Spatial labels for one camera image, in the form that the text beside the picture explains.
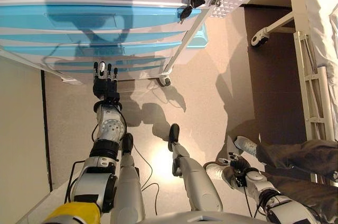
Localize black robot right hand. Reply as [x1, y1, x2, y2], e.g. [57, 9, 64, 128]
[218, 151, 252, 180]

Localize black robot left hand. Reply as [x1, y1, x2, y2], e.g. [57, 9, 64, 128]
[92, 61, 121, 101]

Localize white sneaker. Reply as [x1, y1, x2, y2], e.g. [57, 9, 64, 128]
[233, 135, 258, 157]
[205, 163, 231, 183]

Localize white cart side tray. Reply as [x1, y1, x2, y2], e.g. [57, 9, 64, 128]
[54, 74, 83, 86]

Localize person in striped shirt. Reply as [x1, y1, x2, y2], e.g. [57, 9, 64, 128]
[223, 138, 338, 224]

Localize grey robot torso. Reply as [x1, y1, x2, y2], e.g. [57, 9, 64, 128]
[147, 209, 267, 224]

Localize cart caster wheel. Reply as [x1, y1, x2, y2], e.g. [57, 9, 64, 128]
[157, 75, 172, 87]

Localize silver robot left leg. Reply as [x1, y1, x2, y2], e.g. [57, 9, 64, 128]
[109, 132, 146, 224]

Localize light blue waste bin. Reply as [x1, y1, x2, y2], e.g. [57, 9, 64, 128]
[184, 22, 210, 64]

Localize black keys in lock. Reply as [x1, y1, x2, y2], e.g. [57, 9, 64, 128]
[180, 0, 206, 23]

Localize bed caster wheel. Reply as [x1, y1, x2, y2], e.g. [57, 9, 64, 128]
[250, 26, 270, 48]

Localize white hospital bed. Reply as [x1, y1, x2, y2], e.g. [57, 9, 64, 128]
[242, 0, 338, 142]

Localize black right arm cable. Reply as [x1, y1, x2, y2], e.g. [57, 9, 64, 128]
[242, 181, 255, 217]

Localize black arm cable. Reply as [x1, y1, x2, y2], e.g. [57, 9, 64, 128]
[242, 181, 255, 217]
[64, 160, 87, 204]

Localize thin black floor cable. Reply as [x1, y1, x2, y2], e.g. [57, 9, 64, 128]
[131, 144, 161, 217]

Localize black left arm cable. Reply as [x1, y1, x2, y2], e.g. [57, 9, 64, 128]
[64, 160, 87, 204]

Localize white folding bed rail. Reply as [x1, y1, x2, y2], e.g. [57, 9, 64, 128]
[293, 30, 336, 141]

